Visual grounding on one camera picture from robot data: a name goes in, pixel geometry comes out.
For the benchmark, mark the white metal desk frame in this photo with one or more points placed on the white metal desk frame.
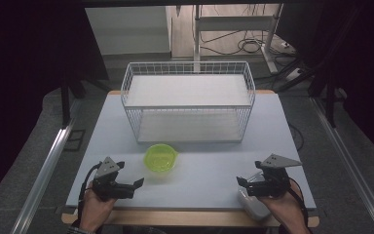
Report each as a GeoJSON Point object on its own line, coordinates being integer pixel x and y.
{"type": "Point", "coordinates": [233, 23]}

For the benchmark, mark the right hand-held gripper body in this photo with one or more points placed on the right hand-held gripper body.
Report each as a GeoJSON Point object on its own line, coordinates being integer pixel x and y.
{"type": "Point", "coordinates": [274, 183]}

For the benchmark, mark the white square bowl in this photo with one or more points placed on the white square bowl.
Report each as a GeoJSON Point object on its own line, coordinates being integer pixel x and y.
{"type": "Point", "coordinates": [254, 204]}

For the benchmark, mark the black metal stand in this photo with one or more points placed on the black metal stand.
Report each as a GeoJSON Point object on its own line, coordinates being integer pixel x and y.
{"type": "Point", "coordinates": [329, 104]}
{"type": "Point", "coordinates": [65, 104]}

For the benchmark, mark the green translucent plastic bowl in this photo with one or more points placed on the green translucent plastic bowl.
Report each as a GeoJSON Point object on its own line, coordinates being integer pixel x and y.
{"type": "Point", "coordinates": [160, 159]}

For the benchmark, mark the white power strip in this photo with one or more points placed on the white power strip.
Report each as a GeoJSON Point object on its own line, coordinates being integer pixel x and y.
{"type": "Point", "coordinates": [294, 74]}

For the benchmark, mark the person's right hand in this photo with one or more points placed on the person's right hand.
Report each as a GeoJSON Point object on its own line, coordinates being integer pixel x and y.
{"type": "Point", "coordinates": [284, 208]}

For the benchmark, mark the white cabinet panel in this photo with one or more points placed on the white cabinet panel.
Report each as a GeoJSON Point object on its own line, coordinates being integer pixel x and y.
{"type": "Point", "coordinates": [126, 31]}

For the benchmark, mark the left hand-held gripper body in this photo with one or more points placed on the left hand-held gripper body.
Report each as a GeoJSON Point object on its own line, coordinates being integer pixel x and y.
{"type": "Point", "coordinates": [110, 190]}

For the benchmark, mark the aluminium floor rail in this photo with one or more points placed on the aluminium floor rail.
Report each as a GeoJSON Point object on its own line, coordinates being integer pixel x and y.
{"type": "Point", "coordinates": [350, 169]}
{"type": "Point", "coordinates": [42, 182]}

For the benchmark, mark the person's left hand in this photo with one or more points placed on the person's left hand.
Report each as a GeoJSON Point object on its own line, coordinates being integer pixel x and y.
{"type": "Point", "coordinates": [94, 211]}

